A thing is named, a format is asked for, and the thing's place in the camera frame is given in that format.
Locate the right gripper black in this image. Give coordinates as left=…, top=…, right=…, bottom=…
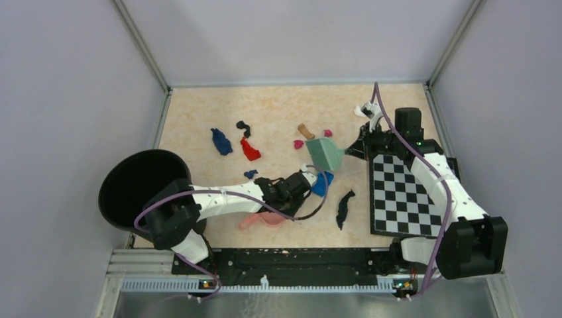
left=346, top=121, right=403, bottom=162

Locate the pink plastic dustpan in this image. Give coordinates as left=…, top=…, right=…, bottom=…
left=238, top=212, right=286, bottom=231

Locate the green plastic hand brush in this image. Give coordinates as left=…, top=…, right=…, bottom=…
left=305, top=137, right=345, bottom=172

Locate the black paper scrap long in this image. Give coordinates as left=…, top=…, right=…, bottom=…
left=335, top=189, right=356, bottom=231

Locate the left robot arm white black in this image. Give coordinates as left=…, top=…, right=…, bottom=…
left=134, top=166, right=317, bottom=274

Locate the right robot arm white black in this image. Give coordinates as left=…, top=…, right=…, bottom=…
left=346, top=103, right=508, bottom=280

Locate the blue toy car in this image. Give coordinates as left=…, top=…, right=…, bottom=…
left=311, top=171, right=334, bottom=197

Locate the white paper scrap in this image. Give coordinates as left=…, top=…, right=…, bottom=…
left=353, top=105, right=366, bottom=117

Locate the small blue paper scrap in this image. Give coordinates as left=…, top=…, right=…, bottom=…
left=243, top=170, right=258, bottom=180

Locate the red paper scrap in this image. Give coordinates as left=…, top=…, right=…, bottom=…
left=240, top=137, right=262, bottom=162

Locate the black white checkerboard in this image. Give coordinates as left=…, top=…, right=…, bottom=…
left=369, top=155, right=443, bottom=239

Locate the wooden arch block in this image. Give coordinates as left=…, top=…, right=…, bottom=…
left=297, top=123, right=315, bottom=140

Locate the large dark blue paper scrap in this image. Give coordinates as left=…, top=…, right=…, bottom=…
left=211, top=128, right=233, bottom=156

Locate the small black paper scrap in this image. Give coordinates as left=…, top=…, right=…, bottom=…
left=236, top=121, right=251, bottom=138

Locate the black round trash bin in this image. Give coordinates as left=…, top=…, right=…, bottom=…
left=98, top=149, right=191, bottom=241

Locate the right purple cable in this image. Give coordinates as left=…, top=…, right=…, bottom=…
left=372, top=81, right=453, bottom=299

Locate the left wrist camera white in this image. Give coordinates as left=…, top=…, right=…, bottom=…
left=300, top=164, right=317, bottom=186

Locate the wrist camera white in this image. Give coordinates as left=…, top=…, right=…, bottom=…
left=300, top=164, right=317, bottom=186
left=360, top=102, right=383, bottom=121

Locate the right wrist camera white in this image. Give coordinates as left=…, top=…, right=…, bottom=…
left=360, top=102, right=383, bottom=121

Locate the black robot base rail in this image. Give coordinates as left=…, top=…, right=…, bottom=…
left=198, top=248, right=412, bottom=287

